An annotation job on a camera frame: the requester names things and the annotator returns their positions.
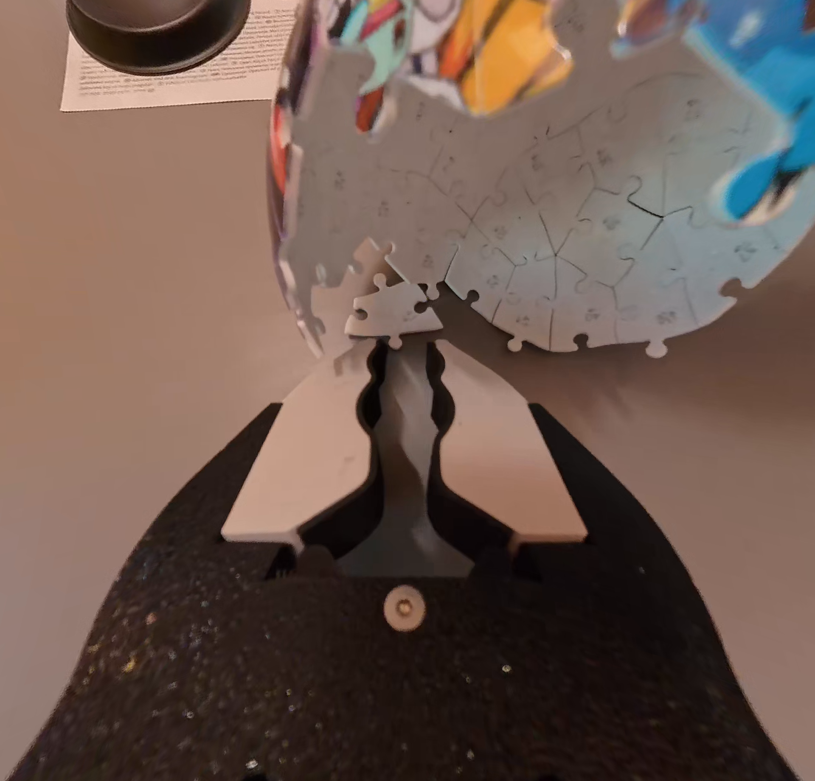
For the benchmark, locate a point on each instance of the printed instruction sheet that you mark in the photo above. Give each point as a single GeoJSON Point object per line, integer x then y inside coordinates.
{"type": "Point", "coordinates": [191, 87]}

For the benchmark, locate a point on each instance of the black round ball stand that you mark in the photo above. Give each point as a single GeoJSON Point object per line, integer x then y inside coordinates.
{"type": "Point", "coordinates": [153, 11]}

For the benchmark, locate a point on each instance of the colourful puzzle ball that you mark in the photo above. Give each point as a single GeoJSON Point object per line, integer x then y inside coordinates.
{"type": "Point", "coordinates": [573, 208]}

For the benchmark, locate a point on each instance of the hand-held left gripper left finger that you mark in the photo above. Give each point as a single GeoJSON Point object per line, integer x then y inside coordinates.
{"type": "Point", "coordinates": [299, 469]}

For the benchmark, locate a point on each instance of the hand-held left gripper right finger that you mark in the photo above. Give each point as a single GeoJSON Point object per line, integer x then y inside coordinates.
{"type": "Point", "coordinates": [509, 469]}

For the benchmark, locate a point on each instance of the white puzzle piece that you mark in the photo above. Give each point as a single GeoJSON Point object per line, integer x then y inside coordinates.
{"type": "Point", "coordinates": [391, 313]}

